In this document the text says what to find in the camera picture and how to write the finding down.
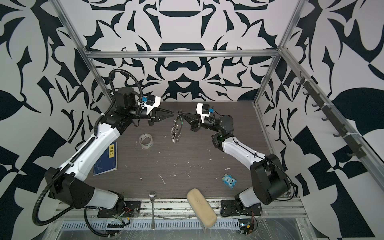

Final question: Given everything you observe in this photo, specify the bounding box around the small circuit board right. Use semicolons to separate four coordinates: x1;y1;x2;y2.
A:
239;220;258;236

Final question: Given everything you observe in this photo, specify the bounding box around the blue book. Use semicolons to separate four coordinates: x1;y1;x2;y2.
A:
93;142;118;176

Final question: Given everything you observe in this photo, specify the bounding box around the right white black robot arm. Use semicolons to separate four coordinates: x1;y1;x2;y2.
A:
178;112;291;208

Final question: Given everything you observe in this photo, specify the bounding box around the small circuit board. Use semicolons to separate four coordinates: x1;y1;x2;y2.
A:
107;218;131;229
239;220;258;236

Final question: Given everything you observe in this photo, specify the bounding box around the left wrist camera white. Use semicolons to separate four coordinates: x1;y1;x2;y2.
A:
139;95;161;108

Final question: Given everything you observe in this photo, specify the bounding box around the blue owl toy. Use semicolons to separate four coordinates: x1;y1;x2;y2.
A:
222;174;237;189

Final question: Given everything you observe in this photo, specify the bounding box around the small circuit board left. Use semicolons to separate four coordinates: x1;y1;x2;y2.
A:
107;218;131;229

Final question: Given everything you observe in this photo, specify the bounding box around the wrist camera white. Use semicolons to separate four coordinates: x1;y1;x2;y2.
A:
196;103;215;124
139;95;161;108

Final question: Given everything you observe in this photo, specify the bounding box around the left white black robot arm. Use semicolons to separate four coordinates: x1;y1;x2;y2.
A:
45;87;174;209

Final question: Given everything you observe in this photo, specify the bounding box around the metal spoon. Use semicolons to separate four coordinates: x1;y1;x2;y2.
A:
149;191;157;230

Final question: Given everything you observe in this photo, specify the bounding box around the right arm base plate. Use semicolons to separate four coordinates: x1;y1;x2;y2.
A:
220;200;263;217

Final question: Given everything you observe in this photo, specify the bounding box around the black corrugated cable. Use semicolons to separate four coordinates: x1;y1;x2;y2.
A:
32;68;145;226

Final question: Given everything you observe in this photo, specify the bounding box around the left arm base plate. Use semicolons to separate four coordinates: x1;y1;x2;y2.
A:
97;201;141;218

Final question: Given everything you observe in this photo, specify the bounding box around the wall hook rail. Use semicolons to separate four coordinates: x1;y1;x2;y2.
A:
298;71;367;159

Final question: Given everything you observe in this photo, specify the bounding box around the clear tape roll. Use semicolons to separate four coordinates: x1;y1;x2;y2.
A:
139;133;154;149

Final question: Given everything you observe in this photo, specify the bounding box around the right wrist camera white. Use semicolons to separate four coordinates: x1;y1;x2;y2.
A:
196;103;215;124

